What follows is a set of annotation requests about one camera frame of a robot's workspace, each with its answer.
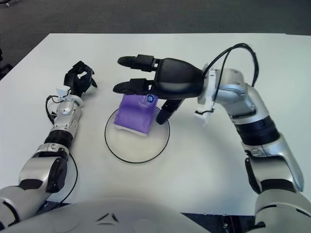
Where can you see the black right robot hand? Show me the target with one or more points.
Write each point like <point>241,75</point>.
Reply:
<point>177,77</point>

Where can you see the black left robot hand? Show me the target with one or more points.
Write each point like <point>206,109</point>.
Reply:
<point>77,83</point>

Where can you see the purple tissue paper pack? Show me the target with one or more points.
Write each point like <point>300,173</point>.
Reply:
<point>133,114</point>

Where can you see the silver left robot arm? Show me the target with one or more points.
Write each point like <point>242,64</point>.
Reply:
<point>63,119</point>

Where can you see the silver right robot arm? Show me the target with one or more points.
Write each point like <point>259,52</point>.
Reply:
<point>243,97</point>

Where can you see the white plate with black rim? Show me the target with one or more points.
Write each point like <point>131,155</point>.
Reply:
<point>136,148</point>

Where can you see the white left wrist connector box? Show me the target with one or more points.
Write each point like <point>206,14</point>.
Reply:
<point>62,91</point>

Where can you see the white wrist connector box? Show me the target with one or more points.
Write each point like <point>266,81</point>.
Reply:
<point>62,91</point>
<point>202,119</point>

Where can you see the white right wrist connector box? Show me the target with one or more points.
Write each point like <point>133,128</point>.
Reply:
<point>202,119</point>

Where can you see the silver robot torso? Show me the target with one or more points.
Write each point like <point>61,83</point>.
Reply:
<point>109,218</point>

